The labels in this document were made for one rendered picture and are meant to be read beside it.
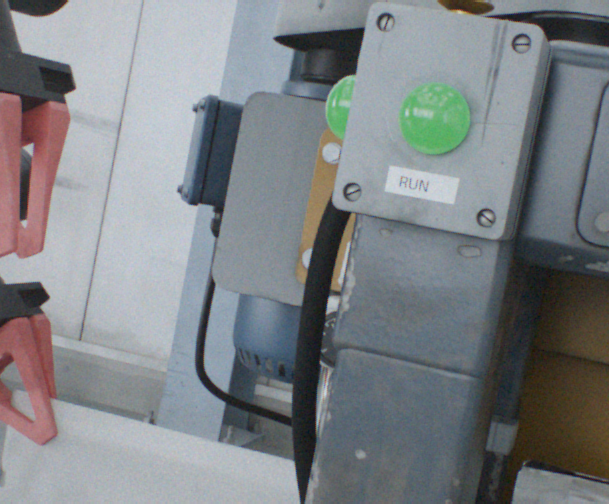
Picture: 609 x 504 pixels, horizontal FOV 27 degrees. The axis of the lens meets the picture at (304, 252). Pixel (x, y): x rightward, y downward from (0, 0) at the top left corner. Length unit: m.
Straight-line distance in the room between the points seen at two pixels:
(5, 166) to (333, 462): 0.22
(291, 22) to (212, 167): 0.14
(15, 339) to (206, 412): 4.87
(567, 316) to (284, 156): 0.30
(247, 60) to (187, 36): 0.67
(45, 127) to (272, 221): 0.36
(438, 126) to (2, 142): 0.23
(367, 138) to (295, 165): 0.46
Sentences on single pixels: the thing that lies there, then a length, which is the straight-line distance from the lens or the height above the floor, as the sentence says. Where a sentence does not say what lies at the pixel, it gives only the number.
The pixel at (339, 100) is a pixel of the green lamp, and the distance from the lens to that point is 0.55.
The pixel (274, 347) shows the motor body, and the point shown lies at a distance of 1.03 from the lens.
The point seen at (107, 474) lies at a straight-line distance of 0.81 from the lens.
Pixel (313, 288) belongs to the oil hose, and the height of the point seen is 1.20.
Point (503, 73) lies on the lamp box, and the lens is 0.53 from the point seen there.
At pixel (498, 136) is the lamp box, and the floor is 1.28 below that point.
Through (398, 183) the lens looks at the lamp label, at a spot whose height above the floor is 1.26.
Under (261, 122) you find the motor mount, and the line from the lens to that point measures 1.01.
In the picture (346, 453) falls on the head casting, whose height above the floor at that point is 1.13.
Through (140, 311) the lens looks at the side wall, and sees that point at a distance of 6.24.
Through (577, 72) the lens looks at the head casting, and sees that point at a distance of 0.58.
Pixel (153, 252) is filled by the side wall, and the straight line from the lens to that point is 6.20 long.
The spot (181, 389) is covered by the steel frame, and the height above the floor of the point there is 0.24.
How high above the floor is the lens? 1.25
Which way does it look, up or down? 3 degrees down
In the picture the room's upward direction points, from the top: 11 degrees clockwise
